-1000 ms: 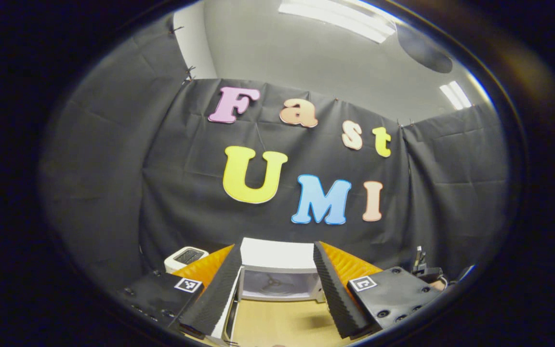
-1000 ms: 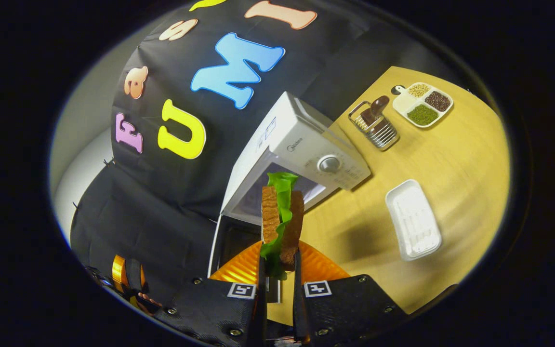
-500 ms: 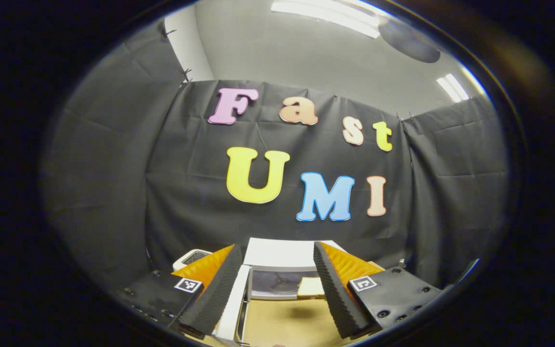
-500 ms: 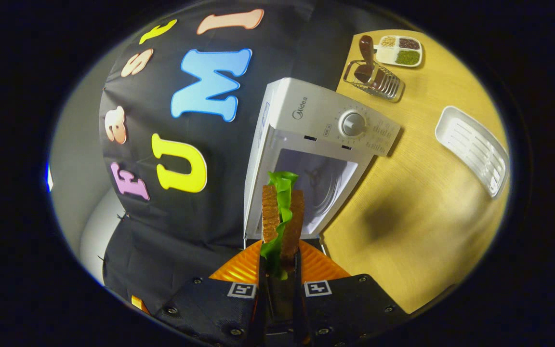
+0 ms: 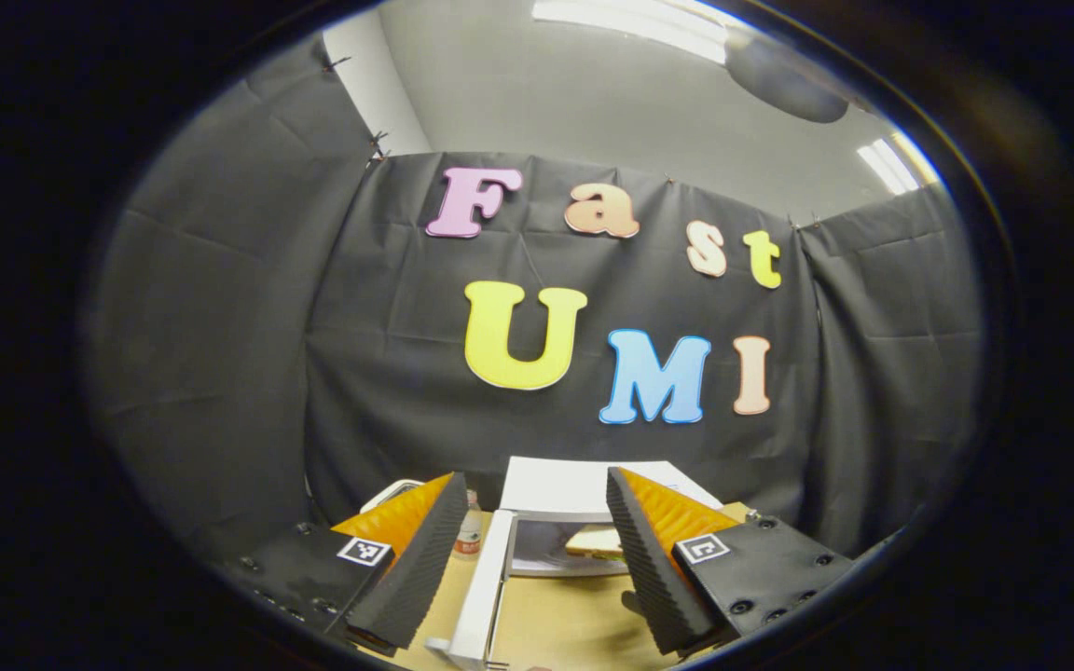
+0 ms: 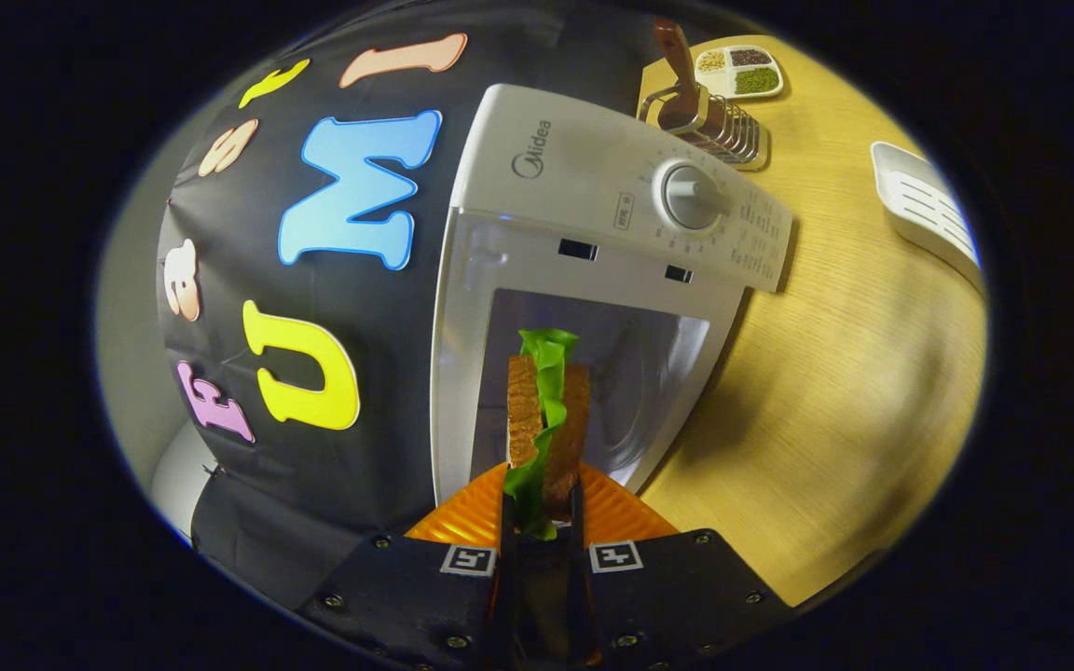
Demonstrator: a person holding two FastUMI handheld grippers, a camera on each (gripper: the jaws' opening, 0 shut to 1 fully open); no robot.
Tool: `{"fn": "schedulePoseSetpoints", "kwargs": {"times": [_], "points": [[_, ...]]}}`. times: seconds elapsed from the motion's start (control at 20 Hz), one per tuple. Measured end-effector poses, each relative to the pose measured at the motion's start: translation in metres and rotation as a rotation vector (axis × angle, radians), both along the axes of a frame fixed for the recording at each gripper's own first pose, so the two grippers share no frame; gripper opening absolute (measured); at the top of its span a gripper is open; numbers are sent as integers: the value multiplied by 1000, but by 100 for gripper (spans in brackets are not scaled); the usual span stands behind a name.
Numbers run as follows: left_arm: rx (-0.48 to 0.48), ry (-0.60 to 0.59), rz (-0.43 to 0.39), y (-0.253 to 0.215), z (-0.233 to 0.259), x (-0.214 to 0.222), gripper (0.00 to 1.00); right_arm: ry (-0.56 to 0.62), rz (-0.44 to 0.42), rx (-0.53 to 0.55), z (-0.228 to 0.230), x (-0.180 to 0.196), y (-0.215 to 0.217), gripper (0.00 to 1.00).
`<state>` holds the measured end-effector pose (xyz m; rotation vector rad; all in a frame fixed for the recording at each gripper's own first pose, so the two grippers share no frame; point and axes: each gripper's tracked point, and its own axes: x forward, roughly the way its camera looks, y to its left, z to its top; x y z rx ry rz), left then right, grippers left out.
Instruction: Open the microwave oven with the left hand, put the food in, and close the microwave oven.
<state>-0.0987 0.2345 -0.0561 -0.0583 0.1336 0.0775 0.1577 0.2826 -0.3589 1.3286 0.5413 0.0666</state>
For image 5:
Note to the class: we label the sandwich with lettuce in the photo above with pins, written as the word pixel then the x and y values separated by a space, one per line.
pixel 593 542

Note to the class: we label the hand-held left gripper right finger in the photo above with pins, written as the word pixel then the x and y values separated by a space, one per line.
pixel 658 587

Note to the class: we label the small ceiling light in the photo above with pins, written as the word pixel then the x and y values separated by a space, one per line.
pixel 887 166

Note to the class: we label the black backdrop cloth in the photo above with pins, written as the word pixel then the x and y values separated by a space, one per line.
pixel 220 326

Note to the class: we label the long ceiling light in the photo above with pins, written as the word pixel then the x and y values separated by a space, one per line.
pixel 640 23

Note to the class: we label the clear plastic bottle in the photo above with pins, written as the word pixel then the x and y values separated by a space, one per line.
pixel 468 536

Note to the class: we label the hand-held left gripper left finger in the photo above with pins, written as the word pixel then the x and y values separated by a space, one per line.
pixel 406 578

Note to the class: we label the white microwave oven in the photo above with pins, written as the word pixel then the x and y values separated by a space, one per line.
pixel 574 485

